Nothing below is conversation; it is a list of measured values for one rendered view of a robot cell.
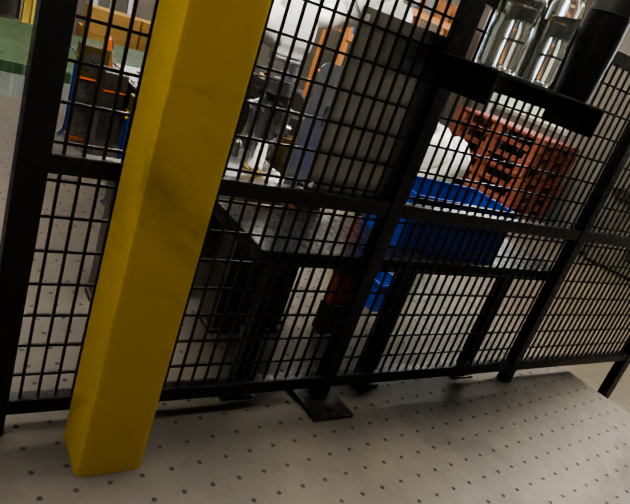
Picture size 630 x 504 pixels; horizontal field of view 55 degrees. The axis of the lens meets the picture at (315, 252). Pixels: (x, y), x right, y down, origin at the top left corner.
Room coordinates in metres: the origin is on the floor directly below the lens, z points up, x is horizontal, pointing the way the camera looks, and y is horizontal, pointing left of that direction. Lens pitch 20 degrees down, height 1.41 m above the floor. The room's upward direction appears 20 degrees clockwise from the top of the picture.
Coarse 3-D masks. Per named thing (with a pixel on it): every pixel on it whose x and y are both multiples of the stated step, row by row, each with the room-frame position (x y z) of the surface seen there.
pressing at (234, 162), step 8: (120, 64) 2.41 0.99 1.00; (136, 72) 2.36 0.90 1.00; (136, 80) 2.20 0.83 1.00; (248, 152) 1.73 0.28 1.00; (232, 160) 1.58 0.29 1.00; (240, 160) 1.61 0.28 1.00; (264, 160) 1.69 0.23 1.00; (264, 168) 1.61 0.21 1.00; (272, 168) 1.64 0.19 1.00; (256, 176) 1.51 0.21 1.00; (264, 176) 1.53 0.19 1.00
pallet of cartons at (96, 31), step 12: (84, 12) 7.24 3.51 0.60; (96, 12) 6.99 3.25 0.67; (108, 12) 7.07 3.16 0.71; (120, 12) 7.47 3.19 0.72; (84, 24) 7.16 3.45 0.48; (96, 24) 7.01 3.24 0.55; (120, 24) 7.17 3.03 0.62; (144, 24) 7.33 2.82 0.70; (96, 36) 7.03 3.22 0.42; (120, 36) 7.19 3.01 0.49; (132, 36) 7.28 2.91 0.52; (132, 48) 7.31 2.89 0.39; (144, 48) 7.37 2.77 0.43
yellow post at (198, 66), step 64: (192, 0) 0.68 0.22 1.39; (256, 0) 0.73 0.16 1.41; (192, 64) 0.69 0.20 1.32; (192, 128) 0.71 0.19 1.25; (128, 192) 0.72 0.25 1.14; (192, 192) 0.72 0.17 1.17; (128, 256) 0.68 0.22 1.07; (192, 256) 0.73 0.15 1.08; (128, 320) 0.69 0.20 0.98; (128, 384) 0.71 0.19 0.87; (128, 448) 0.72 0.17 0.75
